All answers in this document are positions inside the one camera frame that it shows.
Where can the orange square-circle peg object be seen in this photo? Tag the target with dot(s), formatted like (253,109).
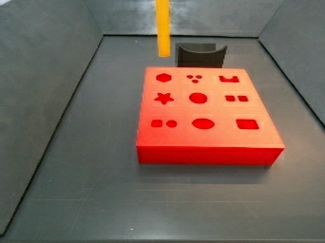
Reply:
(164,27)

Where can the red shape-sorter block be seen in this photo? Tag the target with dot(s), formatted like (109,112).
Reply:
(202,117)

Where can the dark grey curved holder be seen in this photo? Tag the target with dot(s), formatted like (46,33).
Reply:
(200,55)

